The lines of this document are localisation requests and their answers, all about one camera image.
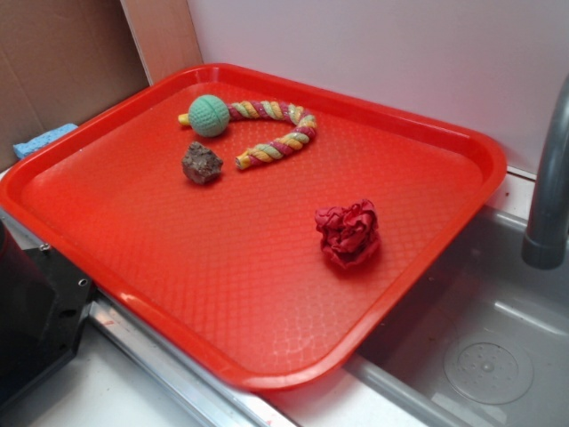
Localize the green rubber ball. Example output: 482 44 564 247
188 94 230 138

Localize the red plastic tray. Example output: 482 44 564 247
1 64 506 391

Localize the crumpled red cloth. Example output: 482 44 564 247
315 198 381 270

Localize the brown rock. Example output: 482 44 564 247
181 141 223 185

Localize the light wooden board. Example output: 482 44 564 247
121 0 203 85

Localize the grey toy sink basin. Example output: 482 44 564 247
261 202 569 427

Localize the grey faucet spout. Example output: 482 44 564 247
522 81 568 270

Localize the blue sponge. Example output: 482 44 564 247
13 124 77 160

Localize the brown cardboard panel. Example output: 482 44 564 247
1 1 148 169

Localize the multicolour braided rope toy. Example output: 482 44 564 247
177 101 317 170

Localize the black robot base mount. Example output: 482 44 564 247
1 225 95 411

